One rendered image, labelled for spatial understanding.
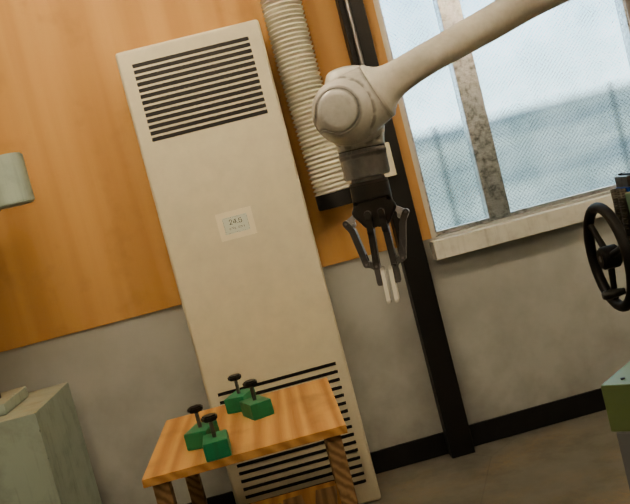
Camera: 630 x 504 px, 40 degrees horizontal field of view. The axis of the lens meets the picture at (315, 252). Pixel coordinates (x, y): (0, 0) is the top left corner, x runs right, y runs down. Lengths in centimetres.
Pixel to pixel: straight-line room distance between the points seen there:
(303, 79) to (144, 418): 145
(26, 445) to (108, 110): 130
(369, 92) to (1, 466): 196
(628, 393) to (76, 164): 238
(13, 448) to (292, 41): 171
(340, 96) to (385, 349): 220
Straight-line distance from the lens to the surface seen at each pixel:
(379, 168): 162
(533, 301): 365
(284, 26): 332
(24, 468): 301
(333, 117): 143
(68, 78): 352
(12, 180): 308
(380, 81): 148
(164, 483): 249
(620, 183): 244
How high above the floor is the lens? 117
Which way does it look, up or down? 4 degrees down
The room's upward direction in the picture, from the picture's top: 14 degrees counter-clockwise
